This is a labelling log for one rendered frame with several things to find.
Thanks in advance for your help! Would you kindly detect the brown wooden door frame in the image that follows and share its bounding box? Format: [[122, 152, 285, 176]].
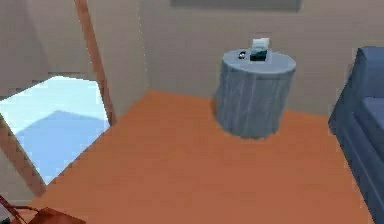
[[0, 0, 118, 198]]

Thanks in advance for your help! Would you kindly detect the black tissue box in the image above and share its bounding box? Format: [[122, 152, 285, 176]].
[[249, 37, 271, 63]]

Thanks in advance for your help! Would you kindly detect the blue sofa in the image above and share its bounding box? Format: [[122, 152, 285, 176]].
[[328, 46, 384, 224]]

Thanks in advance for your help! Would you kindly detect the grey round side table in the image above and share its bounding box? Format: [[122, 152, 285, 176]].
[[213, 48, 297, 140]]

